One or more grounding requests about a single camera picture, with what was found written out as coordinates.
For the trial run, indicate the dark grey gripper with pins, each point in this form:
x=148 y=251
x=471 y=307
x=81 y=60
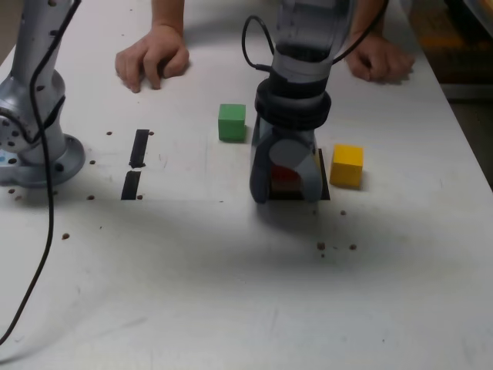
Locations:
x=292 y=134

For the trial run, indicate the red cube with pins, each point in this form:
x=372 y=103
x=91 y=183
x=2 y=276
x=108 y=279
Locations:
x=284 y=174

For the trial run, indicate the yellow cube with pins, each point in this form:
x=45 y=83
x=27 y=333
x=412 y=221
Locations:
x=346 y=169

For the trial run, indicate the green cube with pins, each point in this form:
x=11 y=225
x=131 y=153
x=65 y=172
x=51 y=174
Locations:
x=231 y=125

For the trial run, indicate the person's right forearm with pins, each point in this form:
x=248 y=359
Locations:
x=167 y=11

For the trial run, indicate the person's left forearm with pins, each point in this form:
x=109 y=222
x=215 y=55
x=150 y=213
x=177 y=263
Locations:
x=369 y=13

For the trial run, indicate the black tape square outline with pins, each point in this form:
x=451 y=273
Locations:
x=325 y=185

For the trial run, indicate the person's left hand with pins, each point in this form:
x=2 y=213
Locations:
x=381 y=58

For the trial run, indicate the person's right hand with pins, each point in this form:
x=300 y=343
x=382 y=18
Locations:
x=154 y=52

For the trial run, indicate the black tape strip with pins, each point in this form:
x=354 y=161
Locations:
x=138 y=150

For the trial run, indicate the brown cardboard box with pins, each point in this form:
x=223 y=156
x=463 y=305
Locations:
x=454 y=50

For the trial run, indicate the grey metal rail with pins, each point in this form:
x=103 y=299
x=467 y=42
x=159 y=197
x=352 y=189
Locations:
x=470 y=91

